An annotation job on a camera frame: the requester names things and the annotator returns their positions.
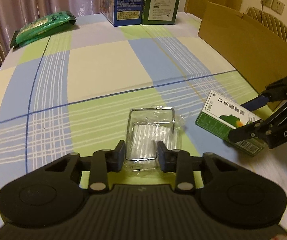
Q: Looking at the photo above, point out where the white wall socket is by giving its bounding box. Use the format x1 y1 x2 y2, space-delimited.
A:
261 0 285 15

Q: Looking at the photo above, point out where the clear bag with wire frame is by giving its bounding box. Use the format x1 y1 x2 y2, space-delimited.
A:
124 106 185 173

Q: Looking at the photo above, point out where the tall blue carton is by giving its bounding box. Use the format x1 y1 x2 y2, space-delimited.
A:
100 0 143 27

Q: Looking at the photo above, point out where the quilted beige chair cushion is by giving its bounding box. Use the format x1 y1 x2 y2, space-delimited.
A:
245 7 287 43

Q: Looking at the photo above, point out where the green white toothpaste box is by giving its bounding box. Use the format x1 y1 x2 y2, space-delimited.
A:
195 90 259 142

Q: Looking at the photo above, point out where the checkered tablecloth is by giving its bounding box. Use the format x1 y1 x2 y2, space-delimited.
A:
0 11 287 230

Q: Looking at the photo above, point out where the brown cardboard box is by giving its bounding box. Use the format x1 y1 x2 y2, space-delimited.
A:
198 2 287 93

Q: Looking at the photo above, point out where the tall green carton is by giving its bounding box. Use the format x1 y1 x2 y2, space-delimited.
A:
141 0 180 25

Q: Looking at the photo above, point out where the green snack packet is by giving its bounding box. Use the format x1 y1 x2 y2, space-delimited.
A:
9 11 76 49

